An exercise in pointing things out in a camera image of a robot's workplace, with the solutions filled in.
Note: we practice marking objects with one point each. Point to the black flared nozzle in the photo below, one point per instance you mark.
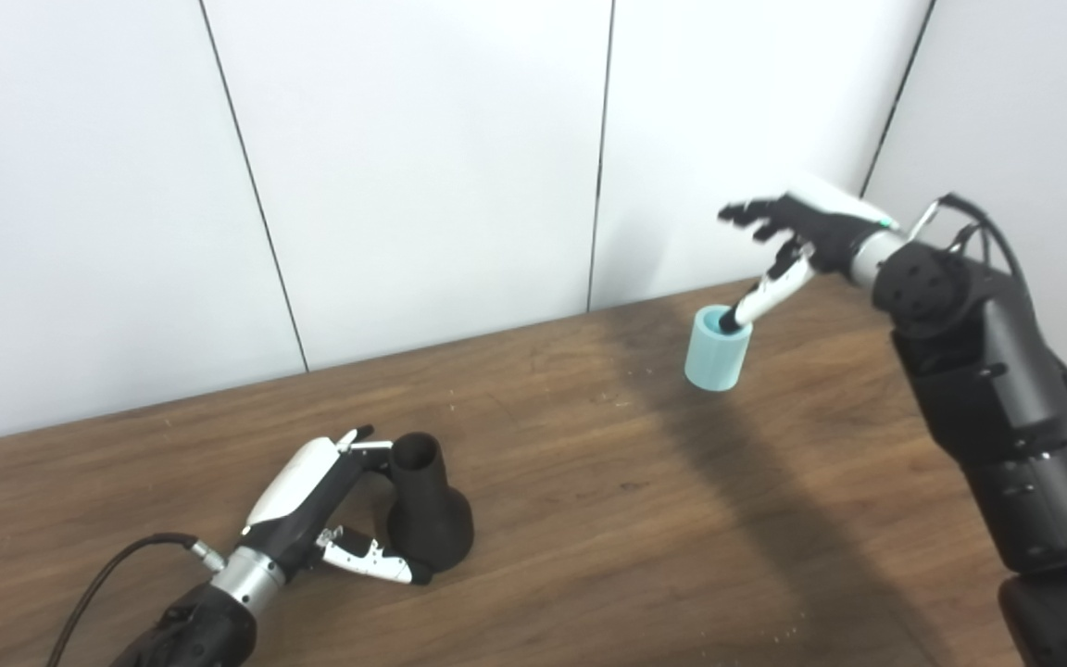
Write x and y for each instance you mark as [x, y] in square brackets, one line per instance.
[427, 523]

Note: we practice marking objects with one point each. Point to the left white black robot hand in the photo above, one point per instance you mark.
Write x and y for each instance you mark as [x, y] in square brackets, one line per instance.
[297, 496]

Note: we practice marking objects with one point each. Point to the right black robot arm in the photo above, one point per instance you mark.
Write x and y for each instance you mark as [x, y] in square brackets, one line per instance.
[987, 380]

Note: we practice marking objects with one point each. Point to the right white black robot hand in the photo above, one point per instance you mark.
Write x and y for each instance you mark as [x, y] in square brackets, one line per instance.
[821, 232]

